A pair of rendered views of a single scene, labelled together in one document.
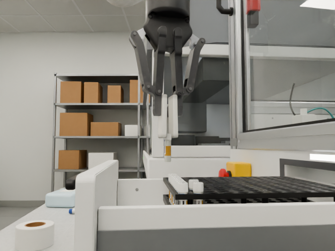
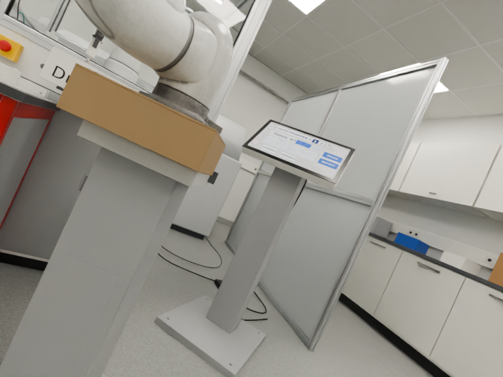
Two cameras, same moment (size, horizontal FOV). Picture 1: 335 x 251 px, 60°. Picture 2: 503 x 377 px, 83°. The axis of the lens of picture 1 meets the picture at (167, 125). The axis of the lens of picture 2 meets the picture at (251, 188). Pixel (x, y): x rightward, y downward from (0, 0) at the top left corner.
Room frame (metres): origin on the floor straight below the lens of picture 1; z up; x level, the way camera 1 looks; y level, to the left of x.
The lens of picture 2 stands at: (0.20, 1.26, 0.78)
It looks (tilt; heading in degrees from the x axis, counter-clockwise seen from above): 0 degrees down; 247
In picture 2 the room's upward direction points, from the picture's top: 25 degrees clockwise
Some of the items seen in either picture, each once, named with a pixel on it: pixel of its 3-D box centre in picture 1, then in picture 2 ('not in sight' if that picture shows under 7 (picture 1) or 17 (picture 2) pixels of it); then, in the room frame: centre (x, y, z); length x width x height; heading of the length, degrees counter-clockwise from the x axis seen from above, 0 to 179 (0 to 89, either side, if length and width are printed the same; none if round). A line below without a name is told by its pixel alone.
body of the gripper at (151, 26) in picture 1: (167, 24); not in sight; (0.48, 0.00, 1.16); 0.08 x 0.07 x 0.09; 106
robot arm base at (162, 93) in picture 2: not in sight; (186, 111); (0.13, 0.44, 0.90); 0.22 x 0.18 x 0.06; 170
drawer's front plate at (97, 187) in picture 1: (103, 204); (93, 85); (0.41, 0.09, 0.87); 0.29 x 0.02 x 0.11; 5
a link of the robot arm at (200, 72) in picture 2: not in sight; (197, 58); (0.16, 0.45, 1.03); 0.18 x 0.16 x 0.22; 32
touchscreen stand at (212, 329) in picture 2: not in sight; (254, 244); (-0.53, -0.08, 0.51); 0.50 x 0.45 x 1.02; 46
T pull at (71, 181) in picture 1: (84, 181); not in sight; (0.41, 0.11, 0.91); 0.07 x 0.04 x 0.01; 5
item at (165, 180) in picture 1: (174, 186); not in sight; (0.42, -0.01, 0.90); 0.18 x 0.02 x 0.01; 5
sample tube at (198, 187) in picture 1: (198, 202); not in sight; (0.34, -0.04, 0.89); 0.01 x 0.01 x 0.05
